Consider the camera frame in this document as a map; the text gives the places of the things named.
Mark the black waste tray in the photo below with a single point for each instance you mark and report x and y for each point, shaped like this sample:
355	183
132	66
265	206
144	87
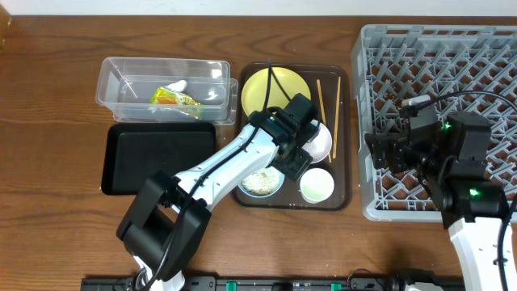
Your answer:
135	151

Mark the light blue bowl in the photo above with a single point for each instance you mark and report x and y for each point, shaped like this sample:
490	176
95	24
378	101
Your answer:
260	184

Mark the yellow plate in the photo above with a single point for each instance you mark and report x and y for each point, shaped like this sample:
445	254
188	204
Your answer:
255	89

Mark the clear plastic bin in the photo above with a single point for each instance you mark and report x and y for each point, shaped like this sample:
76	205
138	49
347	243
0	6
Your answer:
126	85

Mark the rice food waste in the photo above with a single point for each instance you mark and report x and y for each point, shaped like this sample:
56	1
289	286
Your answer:
261	182

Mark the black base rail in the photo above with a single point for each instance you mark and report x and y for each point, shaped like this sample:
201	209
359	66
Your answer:
401	281

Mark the dark brown serving tray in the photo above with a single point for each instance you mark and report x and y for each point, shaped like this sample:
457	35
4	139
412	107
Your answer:
289	195

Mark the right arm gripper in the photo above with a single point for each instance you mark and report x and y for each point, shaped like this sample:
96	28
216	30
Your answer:
382	149

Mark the grey dishwasher rack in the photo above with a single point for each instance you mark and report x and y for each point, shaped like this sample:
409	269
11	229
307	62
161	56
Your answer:
391	63

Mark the right wooden chopstick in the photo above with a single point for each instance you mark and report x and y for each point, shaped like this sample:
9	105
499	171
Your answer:
336	119

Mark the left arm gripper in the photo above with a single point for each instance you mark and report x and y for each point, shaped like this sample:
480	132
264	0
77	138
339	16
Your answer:
296	160

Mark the white green cup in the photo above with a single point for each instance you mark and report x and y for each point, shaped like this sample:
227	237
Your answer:
316	185

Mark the white tissue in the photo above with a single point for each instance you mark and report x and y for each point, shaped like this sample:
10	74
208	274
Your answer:
178	86

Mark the pink bowl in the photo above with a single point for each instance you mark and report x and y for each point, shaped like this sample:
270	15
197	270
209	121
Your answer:
319	147

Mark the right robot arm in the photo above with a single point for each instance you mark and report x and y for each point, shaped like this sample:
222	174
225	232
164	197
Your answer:
450	155

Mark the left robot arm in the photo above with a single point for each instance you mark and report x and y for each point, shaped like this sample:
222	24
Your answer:
166	221

